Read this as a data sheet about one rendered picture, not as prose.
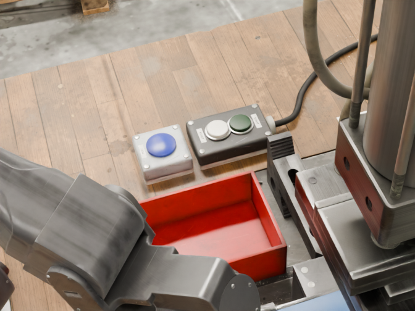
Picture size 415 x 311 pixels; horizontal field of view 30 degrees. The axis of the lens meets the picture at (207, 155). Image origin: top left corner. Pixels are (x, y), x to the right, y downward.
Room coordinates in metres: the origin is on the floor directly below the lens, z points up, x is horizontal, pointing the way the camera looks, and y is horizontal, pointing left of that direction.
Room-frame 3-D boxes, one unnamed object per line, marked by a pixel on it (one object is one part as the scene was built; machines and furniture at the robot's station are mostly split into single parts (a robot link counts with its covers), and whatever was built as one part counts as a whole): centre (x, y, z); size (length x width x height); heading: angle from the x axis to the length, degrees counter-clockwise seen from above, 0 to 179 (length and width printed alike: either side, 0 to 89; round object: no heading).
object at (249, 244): (0.51, 0.05, 0.93); 0.25 x 0.12 x 0.06; 103
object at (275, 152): (0.60, -0.10, 0.95); 0.06 x 0.03 x 0.09; 13
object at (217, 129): (0.69, -0.02, 0.93); 0.03 x 0.03 x 0.02
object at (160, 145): (0.68, 0.06, 0.93); 0.04 x 0.04 x 0.02
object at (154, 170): (0.68, 0.06, 0.90); 0.07 x 0.07 x 0.06; 13
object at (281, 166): (0.53, -0.11, 0.95); 0.15 x 0.03 x 0.10; 13
